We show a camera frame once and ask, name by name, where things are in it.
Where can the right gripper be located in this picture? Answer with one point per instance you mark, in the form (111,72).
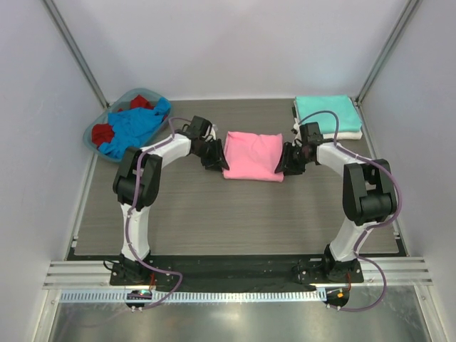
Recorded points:
(293,159)

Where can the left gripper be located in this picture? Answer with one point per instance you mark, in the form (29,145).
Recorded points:
(211,154)

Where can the pink t shirt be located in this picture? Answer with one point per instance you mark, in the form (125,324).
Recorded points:
(253,157)

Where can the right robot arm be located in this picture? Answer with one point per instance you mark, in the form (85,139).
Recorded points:
(368,194)

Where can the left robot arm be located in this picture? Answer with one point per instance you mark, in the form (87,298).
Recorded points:
(137,184)

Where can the teal folded t shirt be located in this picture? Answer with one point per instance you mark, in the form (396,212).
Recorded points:
(320,109)

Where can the white folded t shirt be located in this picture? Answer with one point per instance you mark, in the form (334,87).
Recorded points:
(349,134)

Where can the blue plastic basket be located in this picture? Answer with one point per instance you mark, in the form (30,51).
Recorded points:
(122,104)

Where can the blue t shirt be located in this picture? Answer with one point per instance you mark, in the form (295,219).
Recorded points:
(134,127)

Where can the red t shirt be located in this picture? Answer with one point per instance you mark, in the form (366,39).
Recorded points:
(103,133)

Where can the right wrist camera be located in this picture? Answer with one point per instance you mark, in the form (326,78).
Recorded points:
(296,128)

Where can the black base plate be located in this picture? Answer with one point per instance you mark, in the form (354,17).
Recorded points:
(234,272)

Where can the slotted cable duct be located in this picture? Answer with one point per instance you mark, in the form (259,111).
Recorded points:
(129,296)

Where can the right aluminium frame post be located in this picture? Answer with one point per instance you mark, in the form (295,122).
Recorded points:
(406,15)

